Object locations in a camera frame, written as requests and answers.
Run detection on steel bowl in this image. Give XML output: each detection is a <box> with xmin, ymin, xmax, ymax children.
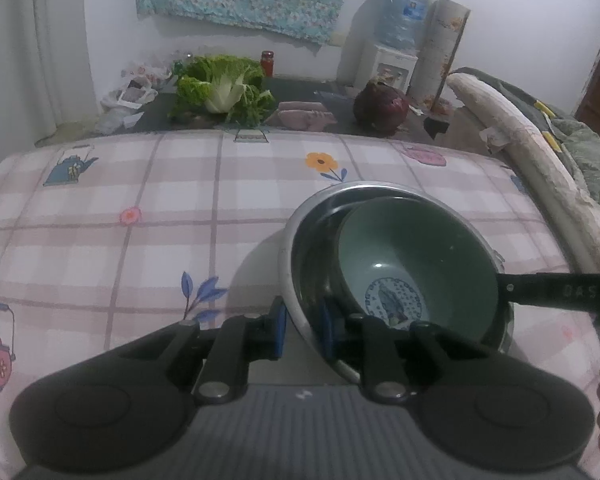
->
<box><xmin>278</xmin><ymin>181</ymin><xmax>514</xmax><ymax>387</ymax></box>

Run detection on white curtain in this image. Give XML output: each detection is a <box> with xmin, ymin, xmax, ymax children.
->
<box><xmin>0</xmin><ymin>0</ymin><xmax>89</xmax><ymax>147</ymax></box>

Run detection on dark low table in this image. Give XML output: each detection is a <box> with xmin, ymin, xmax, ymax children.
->
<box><xmin>87</xmin><ymin>75</ymin><xmax>462</xmax><ymax>142</ymax></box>

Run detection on green ceramic bowl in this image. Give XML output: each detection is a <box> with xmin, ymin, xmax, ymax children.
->
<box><xmin>336</xmin><ymin>197</ymin><xmax>500</xmax><ymax>347</ymax></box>

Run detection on blue water bottle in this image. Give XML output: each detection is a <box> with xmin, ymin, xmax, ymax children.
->
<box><xmin>377</xmin><ymin>0</ymin><xmax>429</xmax><ymax>54</ymax></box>

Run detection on white plastic bags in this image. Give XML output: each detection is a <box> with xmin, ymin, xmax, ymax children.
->
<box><xmin>99</xmin><ymin>60</ymin><xmax>159</xmax><ymax>132</ymax></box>

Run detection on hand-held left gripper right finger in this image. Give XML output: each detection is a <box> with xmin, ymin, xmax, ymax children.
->
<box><xmin>320</xmin><ymin>297</ymin><xmax>487</xmax><ymax>404</ymax></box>

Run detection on napa cabbage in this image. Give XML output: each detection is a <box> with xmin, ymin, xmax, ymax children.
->
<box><xmin>168</xmin><ymin>55</ymin><xmax>277</xmax><ymax>127</ymax></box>

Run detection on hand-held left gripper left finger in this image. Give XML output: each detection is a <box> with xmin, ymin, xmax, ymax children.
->
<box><xmin>115</xmin><ymin>296</ymin><xmax>288</xmax><ymax>407</ymax></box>

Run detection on green patterned cushion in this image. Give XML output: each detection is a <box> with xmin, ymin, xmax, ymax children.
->
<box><xmin>550</xmin><ymin>110</ymin><xmax>600</xmax><ymax>213</ymax></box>

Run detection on white water dispenser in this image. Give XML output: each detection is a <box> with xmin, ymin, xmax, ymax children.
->
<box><xmin>355</xmin><ymin>42</ymin><xmax>419</xmax><ymax>97</ymax></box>

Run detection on patterned paper roll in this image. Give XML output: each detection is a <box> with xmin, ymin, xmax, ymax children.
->
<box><xmin>410</xmin><ymin>0</ymin><xmax>470</xmax><ymax>107</ymax></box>

